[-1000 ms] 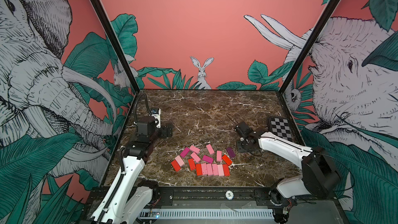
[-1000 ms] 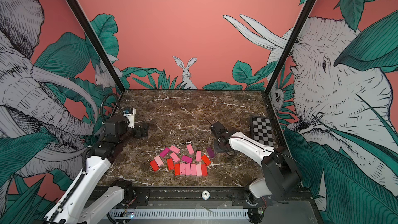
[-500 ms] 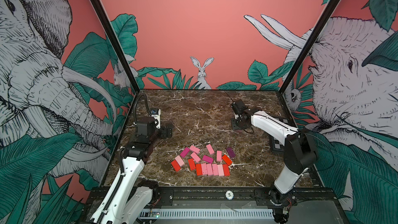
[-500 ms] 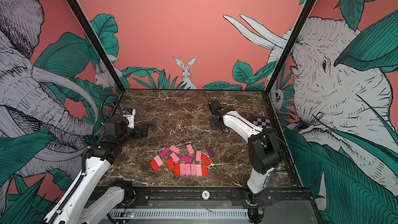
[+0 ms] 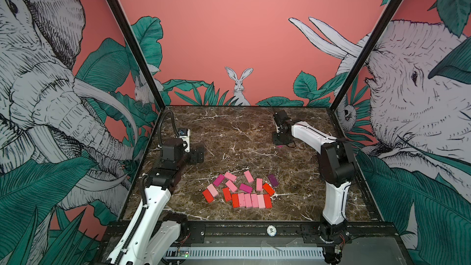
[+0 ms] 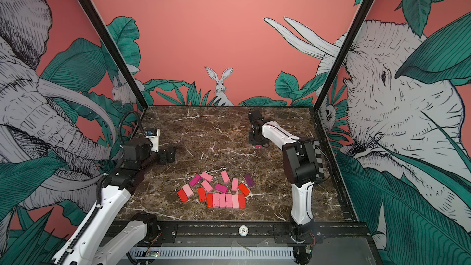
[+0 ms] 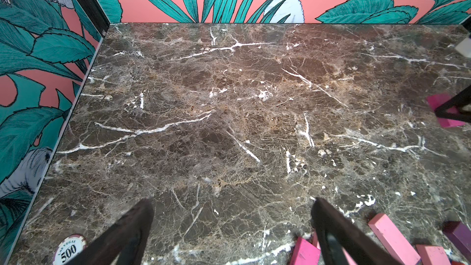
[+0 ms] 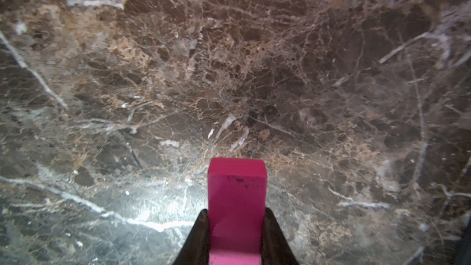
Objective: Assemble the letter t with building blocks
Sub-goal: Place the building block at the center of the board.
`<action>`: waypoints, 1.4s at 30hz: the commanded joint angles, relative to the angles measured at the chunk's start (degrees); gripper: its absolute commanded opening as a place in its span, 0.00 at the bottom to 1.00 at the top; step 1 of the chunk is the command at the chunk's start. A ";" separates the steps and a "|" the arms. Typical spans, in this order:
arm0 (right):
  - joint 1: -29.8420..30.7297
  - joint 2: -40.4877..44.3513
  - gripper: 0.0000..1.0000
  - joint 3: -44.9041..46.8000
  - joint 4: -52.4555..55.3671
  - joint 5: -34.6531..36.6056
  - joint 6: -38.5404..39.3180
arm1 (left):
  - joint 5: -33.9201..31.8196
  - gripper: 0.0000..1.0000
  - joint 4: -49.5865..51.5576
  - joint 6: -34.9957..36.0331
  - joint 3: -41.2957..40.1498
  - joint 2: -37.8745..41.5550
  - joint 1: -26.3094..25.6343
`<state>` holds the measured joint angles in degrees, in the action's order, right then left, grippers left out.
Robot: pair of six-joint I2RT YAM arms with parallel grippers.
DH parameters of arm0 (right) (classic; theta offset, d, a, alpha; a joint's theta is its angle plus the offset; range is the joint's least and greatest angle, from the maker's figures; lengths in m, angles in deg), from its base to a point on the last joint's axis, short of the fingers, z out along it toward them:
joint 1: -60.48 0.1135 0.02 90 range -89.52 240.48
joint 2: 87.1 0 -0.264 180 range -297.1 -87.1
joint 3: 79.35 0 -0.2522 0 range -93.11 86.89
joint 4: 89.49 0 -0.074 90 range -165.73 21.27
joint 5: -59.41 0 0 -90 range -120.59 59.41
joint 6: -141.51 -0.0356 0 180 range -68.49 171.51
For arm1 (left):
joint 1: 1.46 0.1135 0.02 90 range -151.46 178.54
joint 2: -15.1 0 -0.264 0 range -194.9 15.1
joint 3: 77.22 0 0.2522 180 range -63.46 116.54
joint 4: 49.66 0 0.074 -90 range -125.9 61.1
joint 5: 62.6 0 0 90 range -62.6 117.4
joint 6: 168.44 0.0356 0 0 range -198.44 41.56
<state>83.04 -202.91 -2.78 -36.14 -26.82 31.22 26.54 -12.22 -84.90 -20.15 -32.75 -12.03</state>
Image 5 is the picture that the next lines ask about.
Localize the purple block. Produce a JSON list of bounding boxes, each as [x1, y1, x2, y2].
[[267, 174, 279, 187]]

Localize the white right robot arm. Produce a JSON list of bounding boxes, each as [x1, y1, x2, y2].
[[272, 110, 358, 244]]

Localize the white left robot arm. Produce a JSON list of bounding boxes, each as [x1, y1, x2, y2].
[[104, 138, 205, 265]]

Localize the pink block top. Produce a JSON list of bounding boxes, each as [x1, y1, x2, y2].
[[224, 172, 237, 182]]

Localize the red row block left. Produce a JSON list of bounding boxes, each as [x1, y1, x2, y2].
[[231, 193, 240, 208]]

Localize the red row block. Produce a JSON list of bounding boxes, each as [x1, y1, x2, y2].
[[263, 194, 272, 209], [231, 193, 240, 208]]

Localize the pink row block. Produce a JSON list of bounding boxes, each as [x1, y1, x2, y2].
[[237, 193, 246, 207], [244, 193, 253, 208], [256, 195, 266, 209], [250, 194, 259, 208]]

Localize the red row block right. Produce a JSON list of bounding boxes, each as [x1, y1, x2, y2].
[[263, 194, 272, 209]]

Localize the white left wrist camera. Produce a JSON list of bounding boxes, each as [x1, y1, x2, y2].
[[177, 128, 191, 153]]

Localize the black corrugated cable hose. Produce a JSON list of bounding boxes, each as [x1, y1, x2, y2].
[[157, 110, 180, 146]]

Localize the white slotted cable duct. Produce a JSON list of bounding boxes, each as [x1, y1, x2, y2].
[[163, 247, 325, 260]]

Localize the black front frame rail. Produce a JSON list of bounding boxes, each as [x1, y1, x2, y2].
[[102, 220, 400, 245]]

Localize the black left corner frame post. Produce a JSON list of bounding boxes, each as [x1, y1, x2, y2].
[[106, 0, 166, 110]]

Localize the black corner frame post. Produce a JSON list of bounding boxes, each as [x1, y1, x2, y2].
[[329, 0, 403, 111], [106, 0, 166, 110]]

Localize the black right corner frame post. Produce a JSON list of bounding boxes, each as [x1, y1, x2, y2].
[[329, 0, 403, 111]]

